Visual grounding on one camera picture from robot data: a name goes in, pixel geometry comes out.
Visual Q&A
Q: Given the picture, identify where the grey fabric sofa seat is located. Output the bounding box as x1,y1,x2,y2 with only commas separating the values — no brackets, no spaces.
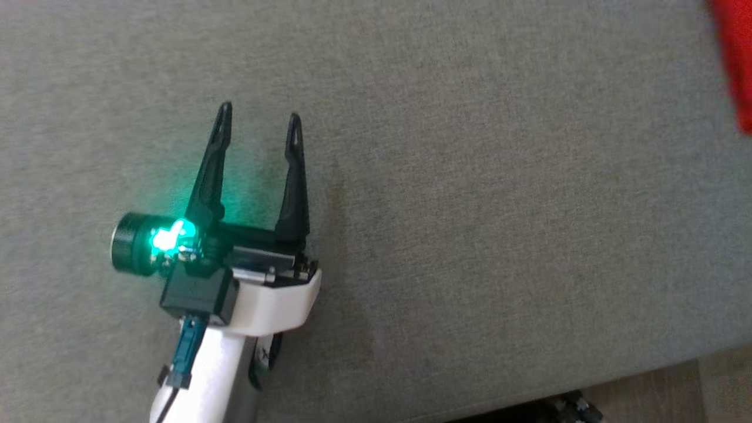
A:
0,0,752,423

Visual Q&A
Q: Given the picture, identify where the black cable with blue connector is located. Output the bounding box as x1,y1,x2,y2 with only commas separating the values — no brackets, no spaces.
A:
156,316,209,423

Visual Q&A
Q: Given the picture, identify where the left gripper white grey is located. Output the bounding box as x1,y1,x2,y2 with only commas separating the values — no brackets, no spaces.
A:
110,101,323,339

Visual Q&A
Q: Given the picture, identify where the red and white jersey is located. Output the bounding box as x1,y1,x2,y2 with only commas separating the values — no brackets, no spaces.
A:
707,0,752,137

